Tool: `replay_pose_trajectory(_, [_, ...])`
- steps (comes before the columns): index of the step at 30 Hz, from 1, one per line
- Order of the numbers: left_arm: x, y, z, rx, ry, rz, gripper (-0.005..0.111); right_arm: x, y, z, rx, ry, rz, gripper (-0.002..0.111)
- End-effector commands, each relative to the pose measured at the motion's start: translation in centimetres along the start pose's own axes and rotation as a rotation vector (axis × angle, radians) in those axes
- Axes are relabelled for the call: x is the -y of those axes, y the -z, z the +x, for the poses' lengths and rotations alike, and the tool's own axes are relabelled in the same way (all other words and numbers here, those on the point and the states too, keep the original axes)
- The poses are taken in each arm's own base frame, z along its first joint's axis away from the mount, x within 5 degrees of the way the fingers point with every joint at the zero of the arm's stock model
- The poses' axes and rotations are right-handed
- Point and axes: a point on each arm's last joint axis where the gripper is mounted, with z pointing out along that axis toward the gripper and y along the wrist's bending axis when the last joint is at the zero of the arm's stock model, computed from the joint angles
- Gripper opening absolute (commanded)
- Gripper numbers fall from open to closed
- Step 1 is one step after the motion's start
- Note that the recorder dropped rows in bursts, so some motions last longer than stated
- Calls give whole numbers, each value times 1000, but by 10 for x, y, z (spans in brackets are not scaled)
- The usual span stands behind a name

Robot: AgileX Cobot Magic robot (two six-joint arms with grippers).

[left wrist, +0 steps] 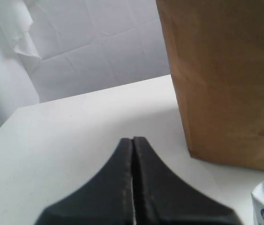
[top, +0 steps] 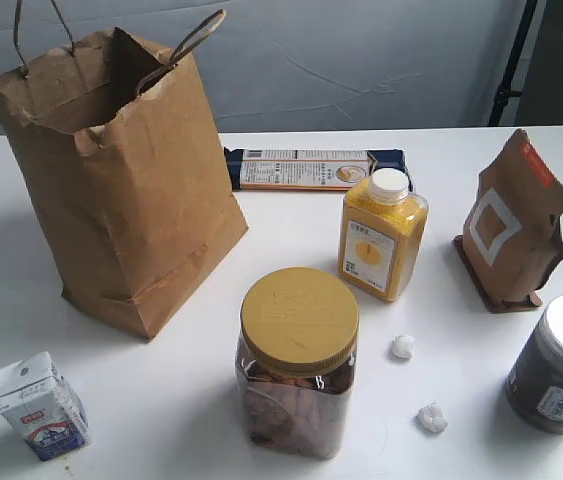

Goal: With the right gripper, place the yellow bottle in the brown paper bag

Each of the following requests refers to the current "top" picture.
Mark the yellow millet bottle white cap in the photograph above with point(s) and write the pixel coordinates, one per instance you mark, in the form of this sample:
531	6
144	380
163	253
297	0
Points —
381	231

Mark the brown paper bag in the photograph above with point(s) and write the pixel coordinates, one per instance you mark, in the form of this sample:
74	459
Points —
121	157

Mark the dark blue pasta packet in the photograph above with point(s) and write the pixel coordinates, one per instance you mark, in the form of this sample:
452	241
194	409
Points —
313	170

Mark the clear jar yellow lid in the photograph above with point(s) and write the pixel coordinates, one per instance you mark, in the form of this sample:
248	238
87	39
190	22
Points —
295	361

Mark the upper white crumpled paper ball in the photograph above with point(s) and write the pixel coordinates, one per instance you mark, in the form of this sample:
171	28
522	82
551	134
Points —
402	347

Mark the white crumpled paper ball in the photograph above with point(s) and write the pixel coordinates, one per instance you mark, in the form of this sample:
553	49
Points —
431	418
402	347

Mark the brown wooden pouch stand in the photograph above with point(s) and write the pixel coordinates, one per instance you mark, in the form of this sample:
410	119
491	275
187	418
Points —
531	301

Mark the lower white crumpled paper ball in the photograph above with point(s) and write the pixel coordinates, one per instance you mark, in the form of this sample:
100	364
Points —
431	418

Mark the brown kraft standup pouch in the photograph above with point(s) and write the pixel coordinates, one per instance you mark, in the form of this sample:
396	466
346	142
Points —
512	234

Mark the black light stand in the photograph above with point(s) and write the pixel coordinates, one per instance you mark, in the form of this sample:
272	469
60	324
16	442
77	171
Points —
505	92

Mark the small white blue milk carton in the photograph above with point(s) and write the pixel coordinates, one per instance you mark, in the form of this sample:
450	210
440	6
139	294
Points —
42	407

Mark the dark jar white lid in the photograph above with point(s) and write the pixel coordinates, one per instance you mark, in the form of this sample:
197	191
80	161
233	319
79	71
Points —
534	387

